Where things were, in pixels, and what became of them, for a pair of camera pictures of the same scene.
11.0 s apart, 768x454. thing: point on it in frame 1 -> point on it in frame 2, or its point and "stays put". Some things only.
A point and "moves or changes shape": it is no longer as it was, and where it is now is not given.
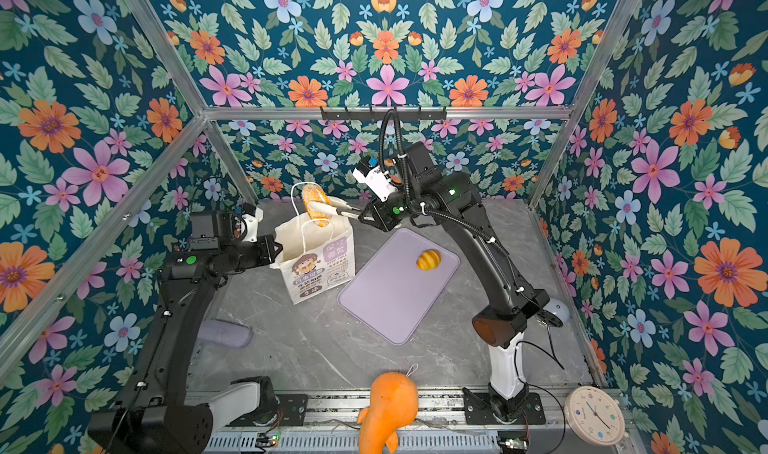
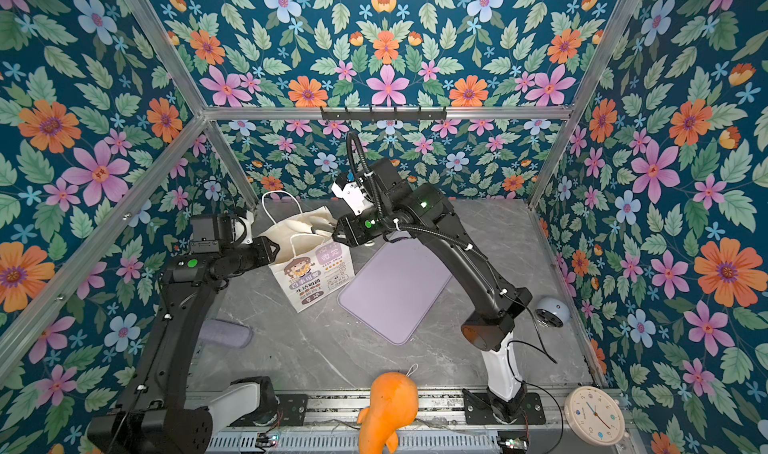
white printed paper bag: [313, 257] moves or changes shape
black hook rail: [384, 115] stays put
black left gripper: [267, 254] stays put
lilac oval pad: [225, 333] stays put
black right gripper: [378, 210] -> [352, 231]
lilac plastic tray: [390, 293] stays put
